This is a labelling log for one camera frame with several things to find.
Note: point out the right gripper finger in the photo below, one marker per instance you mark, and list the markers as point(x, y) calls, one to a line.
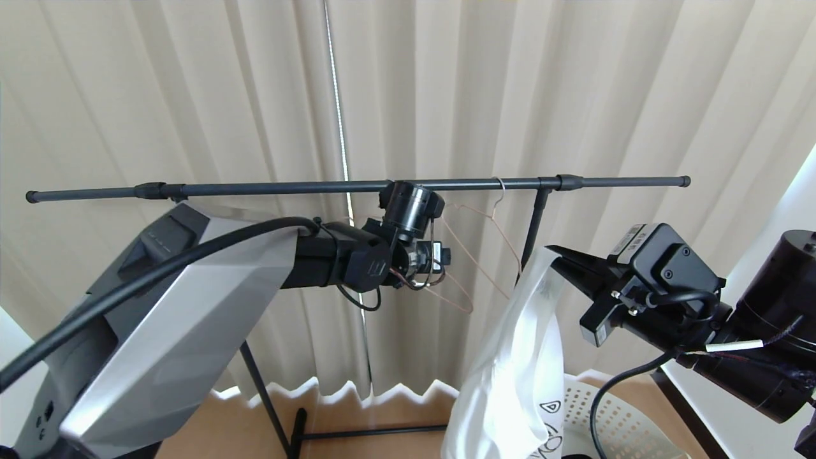
point(590, 288)
point(590, 266)

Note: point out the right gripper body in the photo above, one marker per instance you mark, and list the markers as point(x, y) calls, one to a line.
point(688, 331)

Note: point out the white printed shirt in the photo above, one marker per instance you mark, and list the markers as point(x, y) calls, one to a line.
point(510, 382)

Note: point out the pink clothes hanger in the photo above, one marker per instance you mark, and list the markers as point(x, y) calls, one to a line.
point(467, 310)
point(498, 191)

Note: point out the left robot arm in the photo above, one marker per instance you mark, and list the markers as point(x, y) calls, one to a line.
point(178, 331)

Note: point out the white laundry basket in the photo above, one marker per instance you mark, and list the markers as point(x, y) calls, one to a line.
point(637, 433)

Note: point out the black clothes rack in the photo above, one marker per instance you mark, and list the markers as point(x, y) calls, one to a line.
point(255, 189)

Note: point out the beige curtain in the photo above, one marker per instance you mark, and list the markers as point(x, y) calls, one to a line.
point(159, 95)

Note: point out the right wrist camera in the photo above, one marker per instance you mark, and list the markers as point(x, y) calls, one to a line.
point(669, 268)

